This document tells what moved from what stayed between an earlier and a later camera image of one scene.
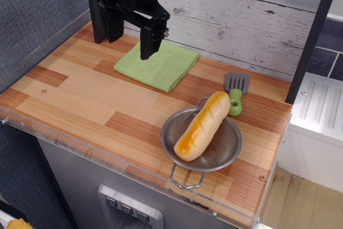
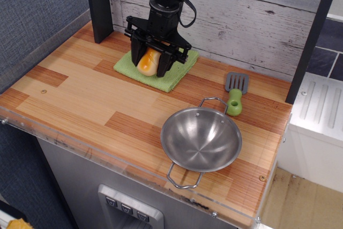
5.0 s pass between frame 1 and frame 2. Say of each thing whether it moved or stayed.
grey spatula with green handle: stayed
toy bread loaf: moved
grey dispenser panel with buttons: stayed
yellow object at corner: stayed
